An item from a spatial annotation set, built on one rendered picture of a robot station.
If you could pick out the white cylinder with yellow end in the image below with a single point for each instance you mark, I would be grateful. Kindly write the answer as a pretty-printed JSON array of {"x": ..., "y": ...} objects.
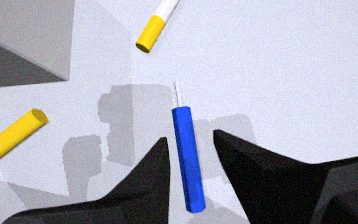
[{"x": 154, "y": 27}]

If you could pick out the blue stylus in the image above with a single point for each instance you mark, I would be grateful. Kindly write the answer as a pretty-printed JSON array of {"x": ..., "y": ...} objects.
[{"x": 188, "y": 156}]

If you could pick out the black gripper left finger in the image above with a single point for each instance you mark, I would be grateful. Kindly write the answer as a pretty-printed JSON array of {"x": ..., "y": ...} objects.
[{"x": 142, "y": 197}]

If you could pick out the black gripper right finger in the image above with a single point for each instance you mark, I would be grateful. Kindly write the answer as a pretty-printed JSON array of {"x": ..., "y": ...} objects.
[{"x": 275, "y": 189}]

